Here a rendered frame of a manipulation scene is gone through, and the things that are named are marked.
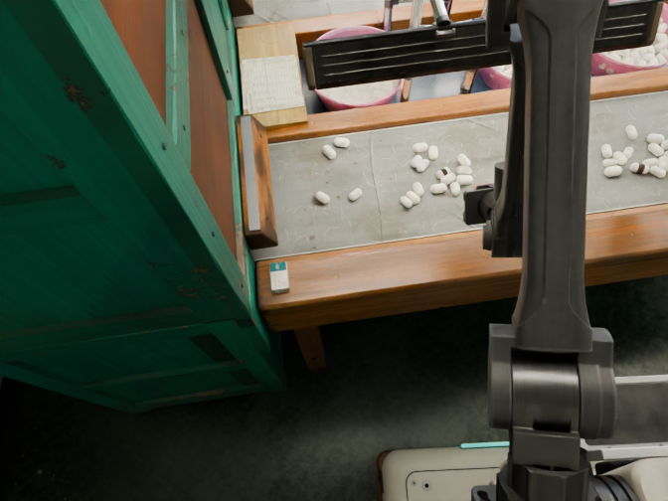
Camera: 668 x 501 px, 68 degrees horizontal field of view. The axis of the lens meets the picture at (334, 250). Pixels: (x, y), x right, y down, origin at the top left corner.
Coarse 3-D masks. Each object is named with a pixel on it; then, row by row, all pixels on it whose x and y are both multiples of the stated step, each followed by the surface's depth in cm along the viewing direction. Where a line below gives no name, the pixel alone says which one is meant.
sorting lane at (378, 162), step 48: (624, 96) 122; (288, 144) 120; (384, 144) 119; (432, 144) 118; (480, 144) 118; (624, 144) 117; (288, 192) 114; (336, 192) 114; (384, 192) 113; (624, 192) 112; (288, 240) 109; (336, 240) 109; (384, 240) 108
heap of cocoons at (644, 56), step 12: (660, 24) 133; (660, 36) 130; (636, 48) 129; (648, 48) 129; (660, 48) 129; (624, 60) 127; (636, 60) 128; (648, 60) 128; (660, 60) 127; (612, 72) 128
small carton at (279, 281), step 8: (272, 264) 102; (280, 264) 102; (272, 272) 101; (280, 272) 101; (272, 280) 101; (280, 280) 100; (288, 280) 102; (272, 288) 100; (280, 288) 100; (288, 288) 100
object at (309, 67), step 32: (640, 0) 84; (384, 32) 83; (416, 32) 83; (480, 32) 84; (608, 32) 86; (640, 32) 87; (320, 64) 84; (352, 64) 85; (384, 64) 86; (416, 64) 86; (448, 64) 87; (480, 64) 87
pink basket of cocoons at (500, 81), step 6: (480, 72) 133; (486, 72) 129; (492, 72) 126; (498, 72) 123; (486, 78) 131; (492, 78) 128; (498, 78) 126; (504, 78) 124; (510, 78) 123; (492, 84) 131; (498, 84) 129; (504, 84) 127; (510, 84) 126
